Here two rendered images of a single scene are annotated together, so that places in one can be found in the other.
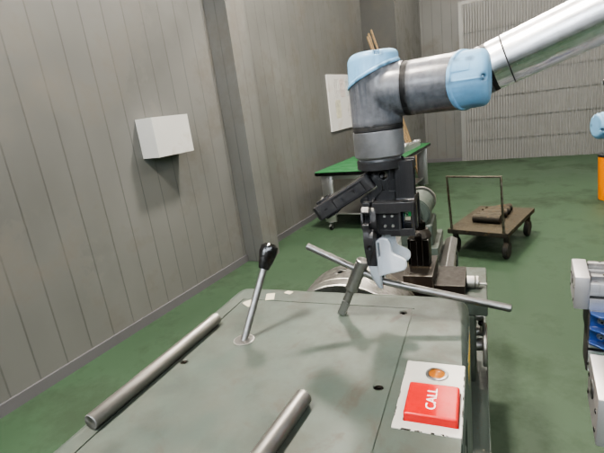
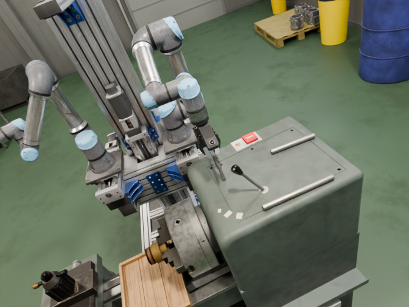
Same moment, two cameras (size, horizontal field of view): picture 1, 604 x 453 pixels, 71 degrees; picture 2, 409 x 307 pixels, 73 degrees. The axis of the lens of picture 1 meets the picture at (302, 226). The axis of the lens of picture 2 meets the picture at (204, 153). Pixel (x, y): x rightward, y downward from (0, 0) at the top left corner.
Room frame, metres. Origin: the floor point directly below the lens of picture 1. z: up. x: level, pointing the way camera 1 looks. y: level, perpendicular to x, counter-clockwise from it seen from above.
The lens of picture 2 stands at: (1.14, 0.66, 2.08)
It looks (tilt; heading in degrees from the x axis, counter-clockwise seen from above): 38 degrees down; 240
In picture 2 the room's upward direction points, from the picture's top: 21 degrees counter-clockwise
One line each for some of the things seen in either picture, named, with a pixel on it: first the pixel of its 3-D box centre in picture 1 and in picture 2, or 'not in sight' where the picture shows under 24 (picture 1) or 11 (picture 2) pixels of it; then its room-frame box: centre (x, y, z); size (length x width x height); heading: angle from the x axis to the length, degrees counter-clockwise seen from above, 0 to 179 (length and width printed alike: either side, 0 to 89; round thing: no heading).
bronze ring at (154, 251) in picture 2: not in sight; (158, 251); (1.07, -0.16, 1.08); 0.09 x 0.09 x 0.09; 66
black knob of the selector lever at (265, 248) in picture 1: (268, 256); (236, 170); (0.70, 0.06, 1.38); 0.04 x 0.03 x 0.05; 156
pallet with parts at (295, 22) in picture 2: not in sight; (286, 21); (-3.69, -2.87, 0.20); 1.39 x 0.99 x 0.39; 60
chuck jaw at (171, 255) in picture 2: not in sight; (178, 261); (1.04, -0.05, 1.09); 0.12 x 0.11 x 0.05; 66
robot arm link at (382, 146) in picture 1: (379, 145); (196, 113); (0.66, -0.13, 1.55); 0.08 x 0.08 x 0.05
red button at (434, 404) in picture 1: (432, 405); (249, 138); (0.43, -0.13, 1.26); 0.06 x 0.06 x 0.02; 66
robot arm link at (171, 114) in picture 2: not in sight; (171, 112); (0.52, -0.63, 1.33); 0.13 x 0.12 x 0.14; 151
